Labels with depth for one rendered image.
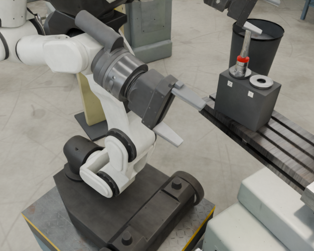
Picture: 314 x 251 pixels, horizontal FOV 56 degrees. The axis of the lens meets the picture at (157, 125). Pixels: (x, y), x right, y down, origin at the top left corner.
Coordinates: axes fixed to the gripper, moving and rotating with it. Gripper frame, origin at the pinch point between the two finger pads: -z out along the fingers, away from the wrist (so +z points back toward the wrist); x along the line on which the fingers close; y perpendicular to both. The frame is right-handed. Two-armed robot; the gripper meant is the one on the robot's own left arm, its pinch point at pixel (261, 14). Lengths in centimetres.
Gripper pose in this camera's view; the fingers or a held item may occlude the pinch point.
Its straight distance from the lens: 102.6
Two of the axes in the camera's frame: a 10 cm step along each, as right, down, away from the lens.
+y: 4.4, -6.8, 5.9
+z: -8.7, -4.9, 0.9
